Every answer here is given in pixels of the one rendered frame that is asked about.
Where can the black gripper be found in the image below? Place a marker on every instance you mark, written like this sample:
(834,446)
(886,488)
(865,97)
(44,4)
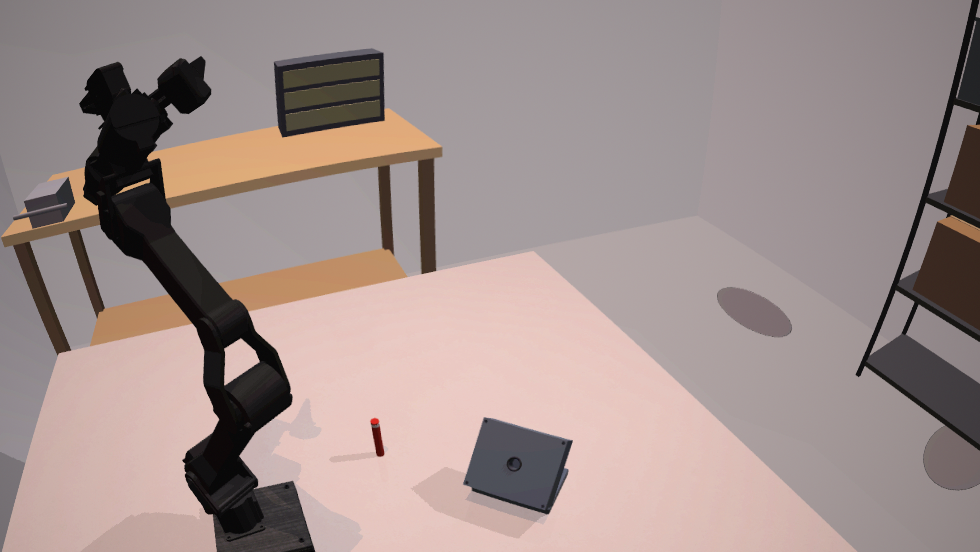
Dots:
(182,85)

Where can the red cylindrical peg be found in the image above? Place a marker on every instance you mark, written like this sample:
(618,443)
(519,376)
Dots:
(375,423)

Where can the grey sloped panel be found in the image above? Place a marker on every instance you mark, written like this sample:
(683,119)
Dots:
(518,465)

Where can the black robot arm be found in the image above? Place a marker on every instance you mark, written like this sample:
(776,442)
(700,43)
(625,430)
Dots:
(138,221)

